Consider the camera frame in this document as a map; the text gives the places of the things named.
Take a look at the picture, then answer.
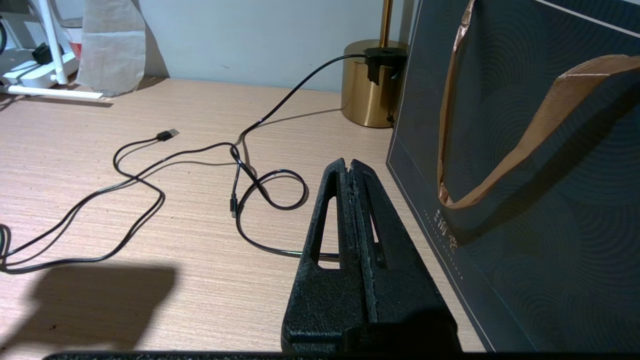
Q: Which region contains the brass desk lamp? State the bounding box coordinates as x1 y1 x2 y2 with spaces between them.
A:
341 0 408 129

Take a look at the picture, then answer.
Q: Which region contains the black lamp power cord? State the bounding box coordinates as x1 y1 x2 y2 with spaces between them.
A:
231 54 368 260

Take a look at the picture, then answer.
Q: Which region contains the black USB cable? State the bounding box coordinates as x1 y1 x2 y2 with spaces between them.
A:
0 128 251 275

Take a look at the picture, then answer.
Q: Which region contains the small black clip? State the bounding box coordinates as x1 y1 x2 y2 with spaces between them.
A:
31 42 54 65

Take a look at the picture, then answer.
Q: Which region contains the white router with antennas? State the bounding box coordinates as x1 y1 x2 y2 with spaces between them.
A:
0 0 104 100

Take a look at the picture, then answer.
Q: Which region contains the black cord switch box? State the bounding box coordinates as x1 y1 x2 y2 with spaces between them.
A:
363 47 407 86

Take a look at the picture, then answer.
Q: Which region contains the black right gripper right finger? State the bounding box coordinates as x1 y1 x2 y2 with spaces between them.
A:
351 159 462 353

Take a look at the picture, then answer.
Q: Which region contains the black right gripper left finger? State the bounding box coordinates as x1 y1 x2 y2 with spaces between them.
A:
281 158 374 353

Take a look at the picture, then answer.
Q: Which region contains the clear bottle with red label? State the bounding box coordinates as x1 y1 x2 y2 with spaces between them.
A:
60 16 85 63

